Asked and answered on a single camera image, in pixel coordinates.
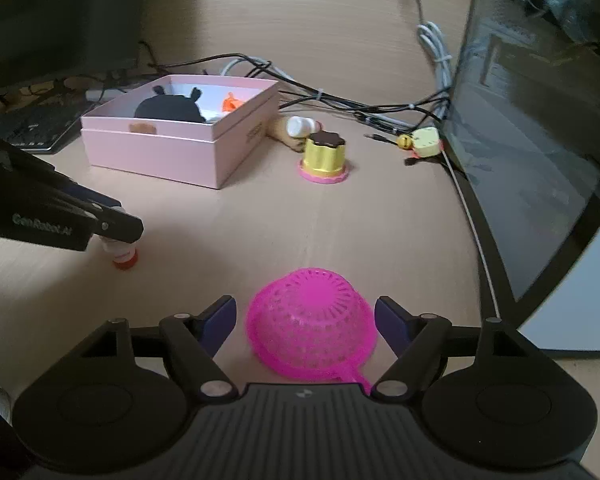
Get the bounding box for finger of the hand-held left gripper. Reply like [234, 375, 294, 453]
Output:
[91, 205, 145, 247]
[55, 176, 124, 209]

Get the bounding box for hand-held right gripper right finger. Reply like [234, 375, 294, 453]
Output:
[372, 296, 551, 398]

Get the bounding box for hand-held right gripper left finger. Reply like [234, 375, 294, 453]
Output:
[55, 295, 238, 401]

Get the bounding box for small red-capped bottle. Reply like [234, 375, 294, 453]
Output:
[102, 240, 140, 271]

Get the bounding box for pink plastic strainer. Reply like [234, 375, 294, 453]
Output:
[245, 268, 378, 395]

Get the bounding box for pink cardboard box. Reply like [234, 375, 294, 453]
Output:
[80, 74, 281, 191]

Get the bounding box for black plush toy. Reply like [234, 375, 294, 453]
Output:
[132, 85, 207, 123]

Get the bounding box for gold toy cup pink base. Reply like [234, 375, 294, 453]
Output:
[298, 130, 351, 184]

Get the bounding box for tan plush toast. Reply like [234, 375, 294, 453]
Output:
[265, 117, 306, 153]

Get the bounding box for yellow round toy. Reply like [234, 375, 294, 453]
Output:
[396, 126, 447, 166]

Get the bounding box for small white bottle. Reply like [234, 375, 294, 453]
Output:
[286, 116, 321, 138]

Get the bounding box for black keyboard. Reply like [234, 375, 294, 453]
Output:
[0, 102, 88, 155]

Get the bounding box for black computer monitor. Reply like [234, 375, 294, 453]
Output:
[0, 0, 141, 96]

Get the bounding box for computer case with glass panel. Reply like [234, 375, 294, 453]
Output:
[442, 0, 600, 361]

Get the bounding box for thin white cord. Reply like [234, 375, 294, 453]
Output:
[442, 147, 503, 321]

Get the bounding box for grey cable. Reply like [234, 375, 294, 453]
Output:
[220, 57, 281, 80]

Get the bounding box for bundle of black cables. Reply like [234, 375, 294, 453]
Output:
[140, 40, 451, 146]

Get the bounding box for white coiled cable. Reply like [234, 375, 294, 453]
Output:
[390, 0, 453, 121]

